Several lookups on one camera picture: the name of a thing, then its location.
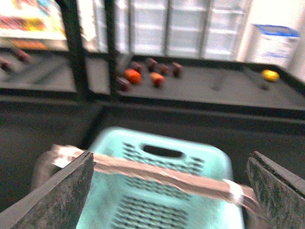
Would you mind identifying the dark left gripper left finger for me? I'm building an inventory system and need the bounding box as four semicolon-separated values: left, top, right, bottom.
0;151;94;229

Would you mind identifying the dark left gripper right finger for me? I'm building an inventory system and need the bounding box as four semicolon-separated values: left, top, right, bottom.
247;151;305;229

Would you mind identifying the light green plastic basket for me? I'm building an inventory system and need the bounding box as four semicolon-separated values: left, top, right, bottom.
75;126;246;229

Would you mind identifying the red yellow apple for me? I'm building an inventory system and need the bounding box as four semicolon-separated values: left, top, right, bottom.
150;72;165;87

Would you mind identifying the dark red apple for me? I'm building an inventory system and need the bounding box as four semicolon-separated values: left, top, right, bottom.
158;63;169;75

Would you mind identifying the yellow lemon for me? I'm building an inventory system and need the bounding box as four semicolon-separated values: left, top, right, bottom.
262;70;280;82

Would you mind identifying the black display tray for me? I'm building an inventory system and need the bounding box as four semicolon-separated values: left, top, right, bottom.
119;55;305;116

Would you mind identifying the dark red fruit front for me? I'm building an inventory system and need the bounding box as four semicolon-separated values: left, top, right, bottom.
116;77;131;92

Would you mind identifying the dark red fruit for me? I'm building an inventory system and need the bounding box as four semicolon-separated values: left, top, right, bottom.
172;62;183;78
145;58;158;72
116;77;131;92

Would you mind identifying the orange fruit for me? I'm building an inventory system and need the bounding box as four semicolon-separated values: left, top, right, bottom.
124;69;142;84

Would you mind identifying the white blue container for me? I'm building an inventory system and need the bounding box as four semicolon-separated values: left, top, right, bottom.
245;24;301;68

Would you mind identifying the dark red fruit right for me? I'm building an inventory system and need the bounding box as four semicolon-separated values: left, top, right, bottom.
172;62;183;78

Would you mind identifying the dark red fruit back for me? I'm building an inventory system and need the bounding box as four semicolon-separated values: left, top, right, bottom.
145;58;158;72

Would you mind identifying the black shelf frame post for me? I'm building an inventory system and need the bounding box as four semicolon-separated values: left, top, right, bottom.
56;0;91;100

